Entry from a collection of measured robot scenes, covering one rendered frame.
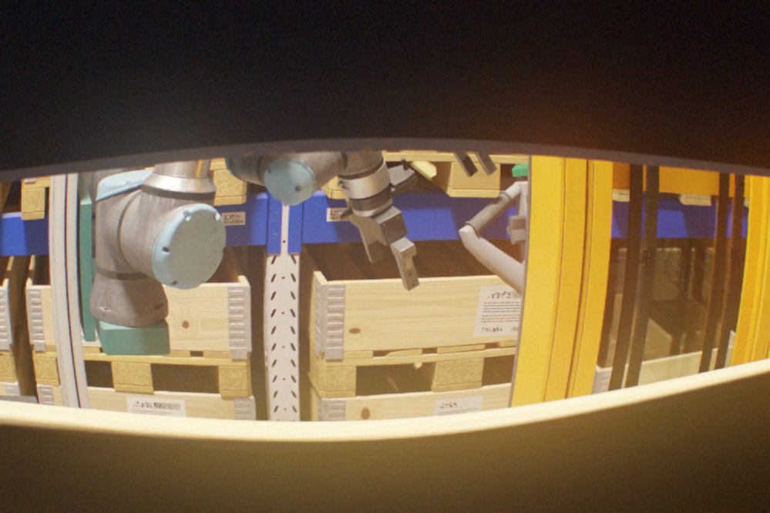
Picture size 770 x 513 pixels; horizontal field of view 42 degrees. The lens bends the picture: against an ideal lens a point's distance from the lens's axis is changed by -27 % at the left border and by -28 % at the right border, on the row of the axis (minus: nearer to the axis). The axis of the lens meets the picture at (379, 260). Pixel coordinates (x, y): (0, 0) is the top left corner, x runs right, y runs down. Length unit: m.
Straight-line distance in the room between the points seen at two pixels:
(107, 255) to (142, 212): 0.18
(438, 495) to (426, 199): 3.27
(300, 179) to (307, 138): 1.97
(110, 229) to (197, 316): 1.35
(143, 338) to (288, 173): 0.41
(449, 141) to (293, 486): 0.11
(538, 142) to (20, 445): 0.19
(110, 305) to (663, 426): 1.92
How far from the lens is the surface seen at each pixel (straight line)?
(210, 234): 2.09
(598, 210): 2.04
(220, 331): 3.55
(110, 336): 2.25
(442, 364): 3.71
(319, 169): 2.28
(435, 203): 3.64
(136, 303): 2.25
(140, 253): 2.11
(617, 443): 0.39
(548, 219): 2.05
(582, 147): 0.32
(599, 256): 2.06
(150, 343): 2.27
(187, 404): 3.62
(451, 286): 3.64
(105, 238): 2.24
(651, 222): 2.12
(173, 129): 0.29
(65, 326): 2.40
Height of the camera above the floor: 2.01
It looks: 16 degrees down
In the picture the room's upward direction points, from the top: 2 degrees clockwise
